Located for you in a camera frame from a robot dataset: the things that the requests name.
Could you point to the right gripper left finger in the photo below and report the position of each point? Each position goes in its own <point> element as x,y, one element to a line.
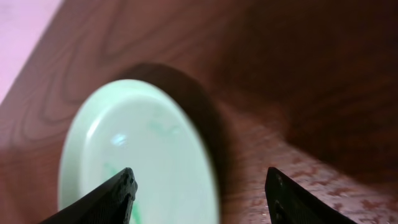
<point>110,203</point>

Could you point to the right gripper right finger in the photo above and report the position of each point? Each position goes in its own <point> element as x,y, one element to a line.
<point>289,203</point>

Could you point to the mint plate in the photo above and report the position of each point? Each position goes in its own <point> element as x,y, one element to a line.
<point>131,123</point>

